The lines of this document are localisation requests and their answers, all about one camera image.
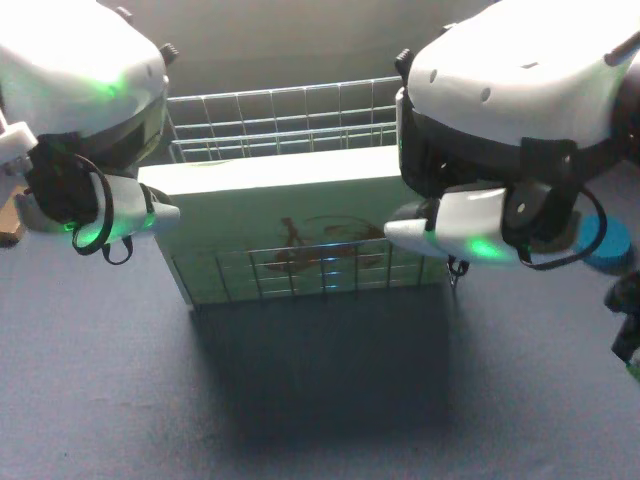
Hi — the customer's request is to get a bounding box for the black device with green light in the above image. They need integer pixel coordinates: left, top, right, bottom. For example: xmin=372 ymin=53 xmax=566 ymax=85
xmin=602 ymin=269 xmax=640 ymax=386

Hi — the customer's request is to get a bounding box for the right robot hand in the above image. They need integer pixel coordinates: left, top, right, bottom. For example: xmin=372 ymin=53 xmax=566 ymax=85
xmin=0 ymin=0 xmax=182 ymax=266

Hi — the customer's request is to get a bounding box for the metal wire rack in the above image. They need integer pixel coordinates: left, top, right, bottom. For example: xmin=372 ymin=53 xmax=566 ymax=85
xmin=167 ymin=74 xmax=451 ymax=312

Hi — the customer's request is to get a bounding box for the light green book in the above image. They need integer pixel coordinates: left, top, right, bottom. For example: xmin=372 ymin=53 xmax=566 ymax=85
xmin=137 ymin=144 xmax=451 ymax=309

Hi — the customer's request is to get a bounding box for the grey table cloth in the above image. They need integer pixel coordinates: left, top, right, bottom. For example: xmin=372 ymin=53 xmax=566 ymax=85
xmin=0 ymin=49 xmax=640 ymax=480

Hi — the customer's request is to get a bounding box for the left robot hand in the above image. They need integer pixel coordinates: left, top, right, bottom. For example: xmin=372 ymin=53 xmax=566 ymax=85
xmin=383 ymin=0 xmax=640 ymax=275

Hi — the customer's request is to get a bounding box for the brown wooden block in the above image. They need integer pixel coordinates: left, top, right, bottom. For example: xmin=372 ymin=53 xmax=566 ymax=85
xmin=0 ymin=183 xmax=22 ymax=249

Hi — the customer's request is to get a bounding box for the blue rounded block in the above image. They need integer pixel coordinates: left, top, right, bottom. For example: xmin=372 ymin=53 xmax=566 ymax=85
xmin=572 ymin=213 xmax=632 ymax=277

